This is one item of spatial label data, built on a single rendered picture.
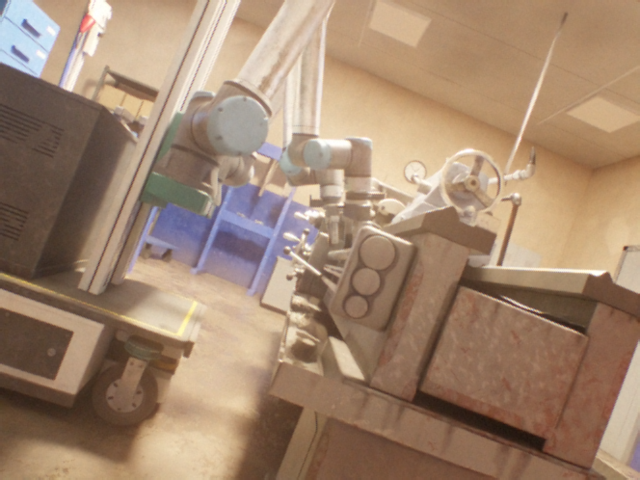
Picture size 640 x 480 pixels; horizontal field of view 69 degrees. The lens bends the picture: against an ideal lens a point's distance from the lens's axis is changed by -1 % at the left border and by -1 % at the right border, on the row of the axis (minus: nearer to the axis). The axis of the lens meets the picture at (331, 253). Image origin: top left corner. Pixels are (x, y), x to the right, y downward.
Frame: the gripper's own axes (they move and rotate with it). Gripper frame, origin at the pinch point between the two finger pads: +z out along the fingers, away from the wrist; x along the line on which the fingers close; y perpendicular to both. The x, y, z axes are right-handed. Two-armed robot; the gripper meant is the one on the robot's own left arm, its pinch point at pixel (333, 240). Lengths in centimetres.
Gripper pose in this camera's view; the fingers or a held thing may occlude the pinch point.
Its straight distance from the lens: 190.0
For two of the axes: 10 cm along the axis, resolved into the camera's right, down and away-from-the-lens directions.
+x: -1.0, 1.2, 9.9
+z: 0.4, 9.9, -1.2
